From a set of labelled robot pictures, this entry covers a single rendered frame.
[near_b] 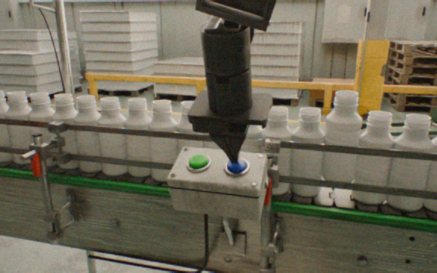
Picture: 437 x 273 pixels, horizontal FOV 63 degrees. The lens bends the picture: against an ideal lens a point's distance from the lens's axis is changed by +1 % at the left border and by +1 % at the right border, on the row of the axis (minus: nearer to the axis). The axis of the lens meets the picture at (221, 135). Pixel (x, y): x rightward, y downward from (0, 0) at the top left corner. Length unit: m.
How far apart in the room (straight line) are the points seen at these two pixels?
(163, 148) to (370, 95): 4.62
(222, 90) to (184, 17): 7.75
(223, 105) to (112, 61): 6.57
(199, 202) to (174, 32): 7.78
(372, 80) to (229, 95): 4.79
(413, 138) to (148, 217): 0.52
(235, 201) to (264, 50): 5.55
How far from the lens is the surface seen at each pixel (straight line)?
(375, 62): 5.16
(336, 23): 7.34
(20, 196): 0.95
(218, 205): 0.54
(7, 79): 7.15
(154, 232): 0.79
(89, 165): 0.83
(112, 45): 6.96
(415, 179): 0.69
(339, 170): 0.67
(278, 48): 5.99
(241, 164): 0.52
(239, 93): 0.43
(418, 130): 0.67
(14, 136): 0.93
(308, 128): 0.66
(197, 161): 0.54
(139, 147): 0.76
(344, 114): 0.64
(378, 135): 0.67
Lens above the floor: 1.32
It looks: 18 degrees down
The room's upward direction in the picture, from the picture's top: straight up
